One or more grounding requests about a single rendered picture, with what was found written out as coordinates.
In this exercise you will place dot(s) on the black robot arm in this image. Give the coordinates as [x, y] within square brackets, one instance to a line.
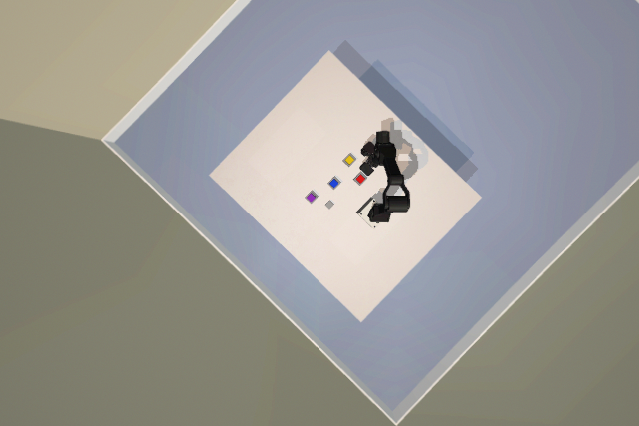
[385, 154]

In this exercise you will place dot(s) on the red button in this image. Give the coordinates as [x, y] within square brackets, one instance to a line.
[360, 179]

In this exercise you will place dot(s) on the purple button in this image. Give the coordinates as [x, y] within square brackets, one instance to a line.
[310, 197]

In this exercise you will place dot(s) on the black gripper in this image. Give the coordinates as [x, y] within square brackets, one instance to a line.
[366, 167]

